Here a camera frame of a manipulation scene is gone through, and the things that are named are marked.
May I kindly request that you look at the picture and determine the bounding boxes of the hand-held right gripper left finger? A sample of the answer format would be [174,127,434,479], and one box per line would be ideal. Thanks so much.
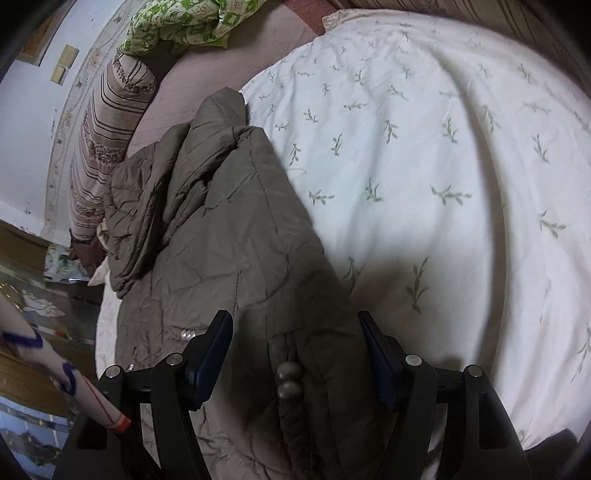
[53,310,234,480]

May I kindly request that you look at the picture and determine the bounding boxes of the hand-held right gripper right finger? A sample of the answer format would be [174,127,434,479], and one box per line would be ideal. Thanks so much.
[358,311,533,480]

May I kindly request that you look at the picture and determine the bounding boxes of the olive quilted hooded jacket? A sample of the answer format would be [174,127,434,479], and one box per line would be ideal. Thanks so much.
[102,87,409,480]

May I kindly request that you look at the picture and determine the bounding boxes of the person's left forearm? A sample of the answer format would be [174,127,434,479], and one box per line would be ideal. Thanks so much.
[0,295,131,432]

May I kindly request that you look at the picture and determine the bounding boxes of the floral printed bag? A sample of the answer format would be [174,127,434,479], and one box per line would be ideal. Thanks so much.
[43,244,90,283]

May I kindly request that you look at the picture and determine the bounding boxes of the white leaf print duvet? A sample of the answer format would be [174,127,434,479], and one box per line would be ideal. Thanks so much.
[95,9,591,480]

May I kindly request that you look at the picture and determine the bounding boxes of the striped beige pillow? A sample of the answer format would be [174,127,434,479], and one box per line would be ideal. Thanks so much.
[67,53,158,245]

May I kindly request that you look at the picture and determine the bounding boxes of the pink blanket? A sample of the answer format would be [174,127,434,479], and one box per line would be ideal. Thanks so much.
[124,0,335,158]

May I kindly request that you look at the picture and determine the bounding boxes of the green floral blanket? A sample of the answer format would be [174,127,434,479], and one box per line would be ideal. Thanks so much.
[116,0,269,58]

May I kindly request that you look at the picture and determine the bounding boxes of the framed wall picture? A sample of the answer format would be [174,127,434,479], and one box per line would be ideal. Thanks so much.
[17,13,62,66]

